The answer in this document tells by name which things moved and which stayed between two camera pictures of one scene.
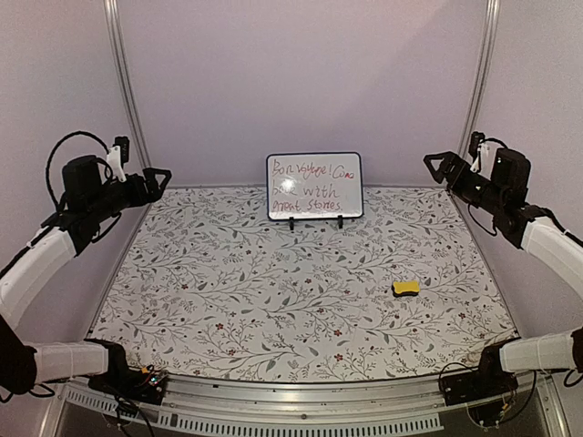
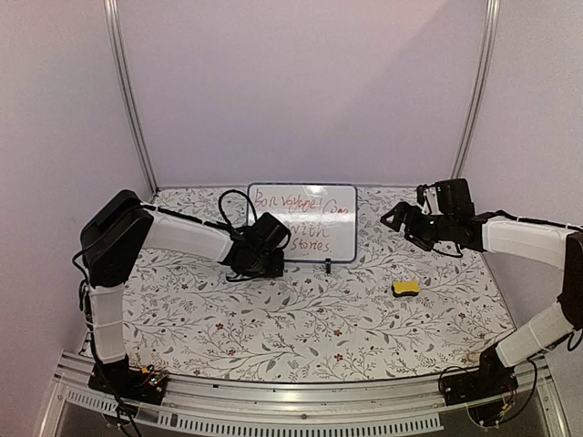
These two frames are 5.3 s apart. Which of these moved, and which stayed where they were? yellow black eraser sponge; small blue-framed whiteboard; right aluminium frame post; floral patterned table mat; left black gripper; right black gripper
Moved: small blue-framed whiteboard; left black gripper; right black gripper
Stayed: yellow black eraser sponge; right aluminium frame post; floral patterned table mat
